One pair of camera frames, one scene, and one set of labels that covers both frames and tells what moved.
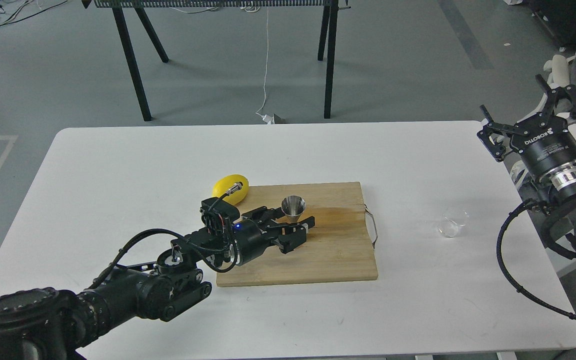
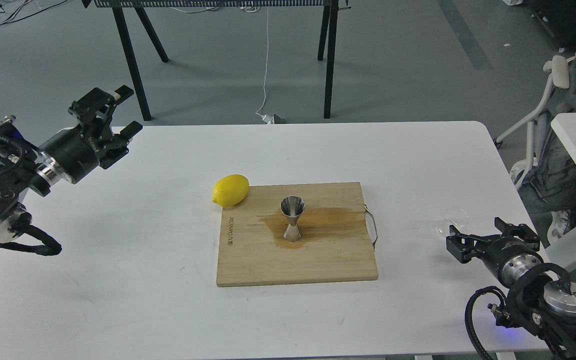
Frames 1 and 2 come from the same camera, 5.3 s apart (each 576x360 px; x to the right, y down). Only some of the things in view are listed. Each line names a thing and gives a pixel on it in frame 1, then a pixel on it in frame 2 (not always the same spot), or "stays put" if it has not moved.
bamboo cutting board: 340,247 stays put
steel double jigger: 292,206 stays put
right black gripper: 546,146 -> 507,257
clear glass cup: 451,221 stays put
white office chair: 557,68 stays put
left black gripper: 250,240 -> 69,155
